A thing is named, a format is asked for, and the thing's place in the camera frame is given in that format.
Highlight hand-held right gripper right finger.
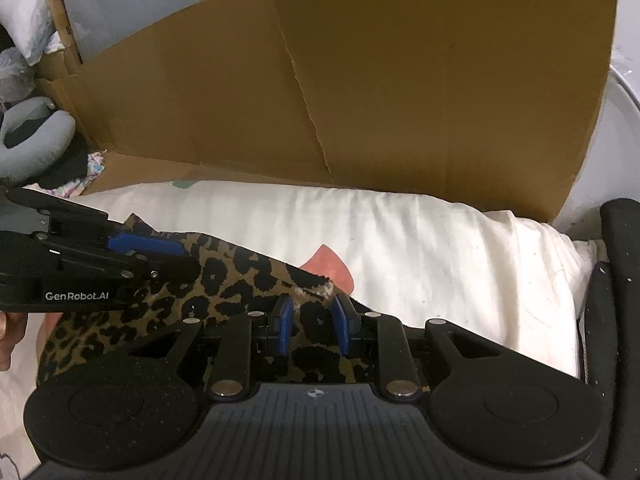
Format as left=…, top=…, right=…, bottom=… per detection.
left=333, top=293, right=507, bottom=402

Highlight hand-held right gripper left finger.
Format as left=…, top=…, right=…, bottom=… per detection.
left=127, top=295, right=297, bottom=402

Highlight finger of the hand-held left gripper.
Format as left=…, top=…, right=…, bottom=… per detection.
left=106, top=231, right=202, bottom=292

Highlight leopard print pants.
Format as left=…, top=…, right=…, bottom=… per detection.
left=37, top=212, right=431, bottom=396

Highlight person's left hand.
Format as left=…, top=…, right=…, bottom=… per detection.
left=0, top=311, right=62, bottom=373

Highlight floral cloth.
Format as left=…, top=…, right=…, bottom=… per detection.
left=47, top=150, right=108, bottom=196

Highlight black cloth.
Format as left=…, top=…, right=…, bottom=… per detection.
left=0, top=120, right=91, bottom=188

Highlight cream printed blanket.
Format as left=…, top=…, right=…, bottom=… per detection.
left=0, top=180, right=601, bottom=480

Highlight grey neck pillow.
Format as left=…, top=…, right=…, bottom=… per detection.
left=0, top=97, right=76, bottom=186

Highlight clear plastic bag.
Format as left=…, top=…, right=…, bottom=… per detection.
left=0, top=47, right=36, bottom=106

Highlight small cardboard box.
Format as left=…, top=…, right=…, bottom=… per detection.
left=35, top=0, right=83, bottom=81

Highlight grey suitcase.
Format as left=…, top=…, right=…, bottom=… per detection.
left=60, top=0, right=311, bottom=66

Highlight long folded cardboard sheet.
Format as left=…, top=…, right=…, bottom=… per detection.
left=37, top=0, right=621, bottom=226

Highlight white pillow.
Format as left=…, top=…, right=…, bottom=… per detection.
left=0, top=0, right=63, bottom=66

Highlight folded black garment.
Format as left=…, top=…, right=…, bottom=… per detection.
left=577, top=199, right=640, bottom=480

